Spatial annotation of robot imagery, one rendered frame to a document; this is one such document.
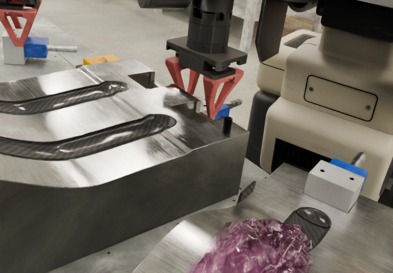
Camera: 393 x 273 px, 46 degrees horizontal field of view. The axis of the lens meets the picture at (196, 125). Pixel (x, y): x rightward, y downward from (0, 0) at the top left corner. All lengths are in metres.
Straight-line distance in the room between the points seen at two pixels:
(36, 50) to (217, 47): 0.41
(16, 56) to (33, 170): 0.52
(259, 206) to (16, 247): 0.23
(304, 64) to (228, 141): 0.34
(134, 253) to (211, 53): 0.28
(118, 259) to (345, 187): 0.24
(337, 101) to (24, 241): 0.57
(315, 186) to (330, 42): 0.38
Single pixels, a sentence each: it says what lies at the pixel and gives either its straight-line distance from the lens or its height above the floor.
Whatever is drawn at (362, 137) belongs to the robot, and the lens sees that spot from 0.81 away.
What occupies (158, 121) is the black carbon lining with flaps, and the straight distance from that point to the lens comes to 0.55.
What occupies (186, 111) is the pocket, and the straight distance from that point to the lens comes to 0.60.
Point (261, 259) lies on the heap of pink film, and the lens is 0.33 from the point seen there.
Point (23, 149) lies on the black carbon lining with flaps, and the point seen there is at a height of 0.89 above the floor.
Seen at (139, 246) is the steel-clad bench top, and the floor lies 0.80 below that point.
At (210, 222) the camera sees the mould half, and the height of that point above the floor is 0.89.
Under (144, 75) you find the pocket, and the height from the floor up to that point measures 0.88.
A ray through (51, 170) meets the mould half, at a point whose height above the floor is 0.89.
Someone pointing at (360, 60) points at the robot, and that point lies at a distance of 0.83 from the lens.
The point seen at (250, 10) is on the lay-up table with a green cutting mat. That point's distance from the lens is 3.60.
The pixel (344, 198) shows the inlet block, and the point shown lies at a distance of 0.50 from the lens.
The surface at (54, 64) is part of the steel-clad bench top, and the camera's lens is 0.94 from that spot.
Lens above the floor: 1.14
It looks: 28 degrees down
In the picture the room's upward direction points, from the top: 7 degrees clockwise
